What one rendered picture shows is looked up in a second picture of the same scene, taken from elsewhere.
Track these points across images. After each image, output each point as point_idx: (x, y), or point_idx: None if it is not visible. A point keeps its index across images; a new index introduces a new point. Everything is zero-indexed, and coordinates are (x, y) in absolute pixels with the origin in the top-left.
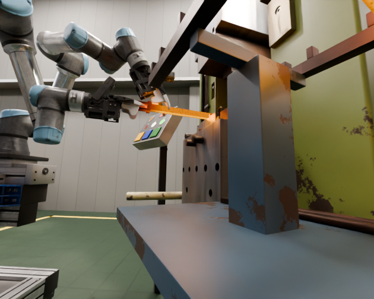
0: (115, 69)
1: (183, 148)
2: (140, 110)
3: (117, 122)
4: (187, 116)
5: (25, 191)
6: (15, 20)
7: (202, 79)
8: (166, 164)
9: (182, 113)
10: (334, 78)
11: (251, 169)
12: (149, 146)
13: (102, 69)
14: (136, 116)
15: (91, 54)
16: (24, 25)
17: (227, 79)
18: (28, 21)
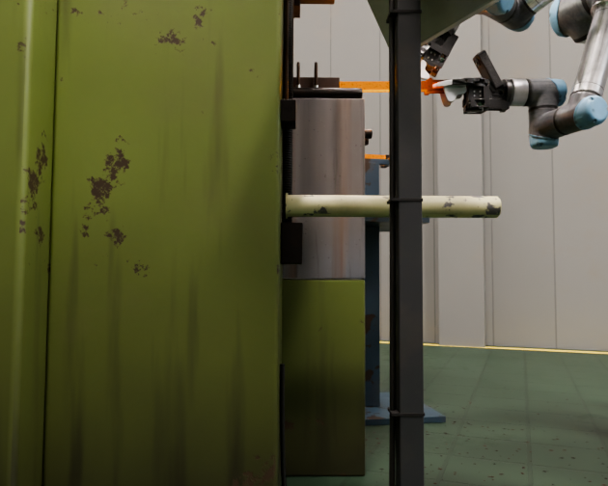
0: (485, 13)
1: (364, 115)
2: (438, 92)
3: (471, 106)
4: (369, 89)
5: None
6: (567, 28)
7: None
8: (389, 78)
9: (377, 92)
10: None
11: None
12: (458, 22)
13: (506, 13)
14: (446, 97)
15: (506, 24)
16: (571, 17)
17: (378, 164)
18: (566, 13)
